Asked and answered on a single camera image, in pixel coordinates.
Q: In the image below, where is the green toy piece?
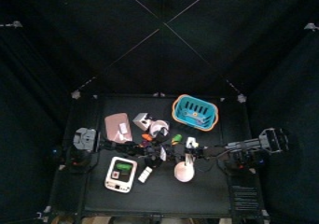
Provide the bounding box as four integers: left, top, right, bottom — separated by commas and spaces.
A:
115, 161, 135, 172

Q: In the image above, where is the pink rectangular pouch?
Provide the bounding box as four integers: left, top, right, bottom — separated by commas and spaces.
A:
103, 112, 135, 143

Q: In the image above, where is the white rectangular toy block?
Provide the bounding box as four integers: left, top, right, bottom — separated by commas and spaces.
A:
137, 166, 155, 184

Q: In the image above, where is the thin diagonal cord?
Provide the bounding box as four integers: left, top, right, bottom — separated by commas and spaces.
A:
116, 0, 247, 99
73, 0, 220, 93

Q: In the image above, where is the grey and white toy box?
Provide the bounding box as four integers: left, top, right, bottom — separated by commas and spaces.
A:
131, 112, 155, 132

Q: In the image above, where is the white round bowl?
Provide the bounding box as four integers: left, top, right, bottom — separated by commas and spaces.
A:
148, 119, 171, 139

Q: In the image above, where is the black round pan lid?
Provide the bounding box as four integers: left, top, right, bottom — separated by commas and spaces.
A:
144, 158, 164, 169

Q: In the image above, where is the white handheld device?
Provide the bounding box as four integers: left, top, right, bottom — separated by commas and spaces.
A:
103, 156, 139, 194

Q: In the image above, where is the teal basket with orange rim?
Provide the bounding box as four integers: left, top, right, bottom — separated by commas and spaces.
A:
171, 93, 219, 133

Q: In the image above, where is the white printed label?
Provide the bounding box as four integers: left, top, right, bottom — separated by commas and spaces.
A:
231, 185, 259, 213

